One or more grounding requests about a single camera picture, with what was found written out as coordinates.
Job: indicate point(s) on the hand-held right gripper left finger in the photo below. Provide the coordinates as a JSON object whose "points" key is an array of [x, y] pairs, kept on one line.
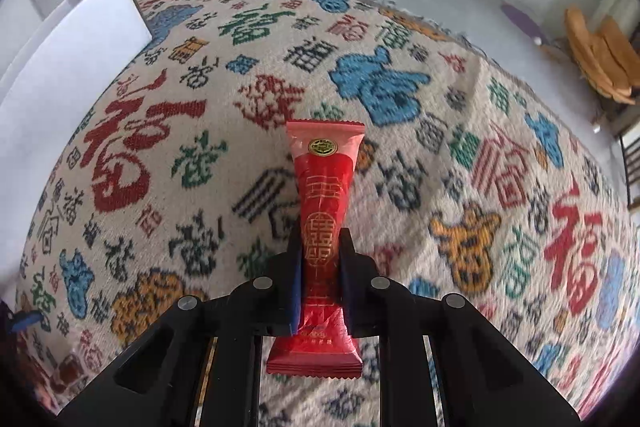
{"points": [[296, 292]]}

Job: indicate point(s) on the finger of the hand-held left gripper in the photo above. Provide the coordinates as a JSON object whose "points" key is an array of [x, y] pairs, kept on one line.
{"points": [[26, 322]]}

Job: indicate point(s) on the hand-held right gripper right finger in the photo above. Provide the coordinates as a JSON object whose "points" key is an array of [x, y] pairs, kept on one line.
{"points": [[347, 292]]}

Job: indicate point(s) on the red snack packet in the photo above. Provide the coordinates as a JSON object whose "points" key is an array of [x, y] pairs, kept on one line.
{"points": [[322, 187]]}

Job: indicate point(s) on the white cardboard box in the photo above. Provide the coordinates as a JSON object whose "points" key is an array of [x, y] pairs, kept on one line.
{"points": [[60, 82]]}

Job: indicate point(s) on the printed woven blanket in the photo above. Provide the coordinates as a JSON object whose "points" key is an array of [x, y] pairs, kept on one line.
{"points": [[400, 132]]}

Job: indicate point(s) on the dark wooden chair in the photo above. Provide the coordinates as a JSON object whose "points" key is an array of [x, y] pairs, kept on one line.
{"points": [[631, 167]]}

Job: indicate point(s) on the purple oval mat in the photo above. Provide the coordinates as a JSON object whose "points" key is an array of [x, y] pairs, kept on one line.
{"points": [[522, 22]]}

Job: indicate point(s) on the orange lounge chair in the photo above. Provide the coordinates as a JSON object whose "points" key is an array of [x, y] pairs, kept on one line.
{"points": [[600, 52]]}

